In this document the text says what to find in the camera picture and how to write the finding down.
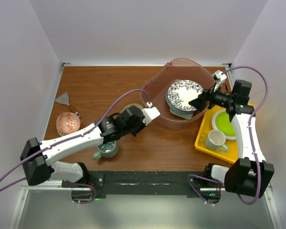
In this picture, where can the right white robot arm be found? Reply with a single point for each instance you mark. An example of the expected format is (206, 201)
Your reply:
(250, 174)

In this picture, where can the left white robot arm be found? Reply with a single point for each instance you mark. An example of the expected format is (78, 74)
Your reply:
(41, 160)

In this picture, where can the mint green divided tray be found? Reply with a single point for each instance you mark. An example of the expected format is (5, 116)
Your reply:
(180, 114)

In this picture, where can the pink translucent plastic bin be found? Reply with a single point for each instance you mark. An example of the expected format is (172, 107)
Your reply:
(157, 86)

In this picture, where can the grey triangular scraper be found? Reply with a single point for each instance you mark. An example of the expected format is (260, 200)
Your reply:
(64, 100)

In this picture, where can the teal ceramic mug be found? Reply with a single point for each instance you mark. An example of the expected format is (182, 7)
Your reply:
(107, 150)

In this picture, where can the green plate white rim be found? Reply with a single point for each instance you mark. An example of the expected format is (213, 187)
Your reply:
(220, 121)

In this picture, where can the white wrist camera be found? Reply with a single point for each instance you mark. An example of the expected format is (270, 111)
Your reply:
(150, 113)
(219, 78)

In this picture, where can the yellow plastic tray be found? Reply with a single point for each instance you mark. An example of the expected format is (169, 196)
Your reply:
(228, 140)

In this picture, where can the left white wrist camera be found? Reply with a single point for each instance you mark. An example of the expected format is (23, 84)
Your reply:
(150, 113)

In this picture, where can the blue floral plate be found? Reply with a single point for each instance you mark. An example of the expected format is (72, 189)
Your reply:
(187, 89)

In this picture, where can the red patterned bowl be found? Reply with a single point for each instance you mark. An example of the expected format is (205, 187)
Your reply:
(67, 123)

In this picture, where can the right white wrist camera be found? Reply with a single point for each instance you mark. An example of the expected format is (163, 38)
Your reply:
(219, 78)

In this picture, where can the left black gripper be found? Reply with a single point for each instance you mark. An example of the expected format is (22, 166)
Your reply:
(142, 125)

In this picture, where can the cream patterned bowl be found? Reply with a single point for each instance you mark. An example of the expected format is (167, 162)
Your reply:
(138, 105)

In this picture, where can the white mug blue handle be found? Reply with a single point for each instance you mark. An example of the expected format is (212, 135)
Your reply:
(215, 140)

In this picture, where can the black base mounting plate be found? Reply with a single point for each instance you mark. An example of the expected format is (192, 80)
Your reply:
(152, 183)

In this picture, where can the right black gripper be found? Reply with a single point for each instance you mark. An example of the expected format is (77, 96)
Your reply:
(199, 102)

